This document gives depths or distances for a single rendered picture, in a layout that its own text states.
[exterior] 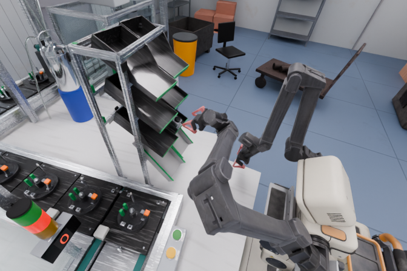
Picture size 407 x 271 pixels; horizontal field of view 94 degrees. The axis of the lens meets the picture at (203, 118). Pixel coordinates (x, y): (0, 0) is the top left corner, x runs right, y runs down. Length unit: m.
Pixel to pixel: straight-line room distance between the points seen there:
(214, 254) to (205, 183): 0.67
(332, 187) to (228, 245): 0.58
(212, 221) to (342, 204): 0.44
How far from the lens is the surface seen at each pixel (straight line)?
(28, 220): 0.69
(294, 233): 0.71
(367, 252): 1.35
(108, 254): 1.08
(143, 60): 0.81
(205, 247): 1.09
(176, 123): 0.96
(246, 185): 1.26
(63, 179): 1.27
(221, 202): 0.43
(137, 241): 1.00
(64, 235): 0.83
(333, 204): 0.75
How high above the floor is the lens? 1.92
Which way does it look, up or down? 42 degrees down
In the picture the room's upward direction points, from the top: 6 degrees clockwise
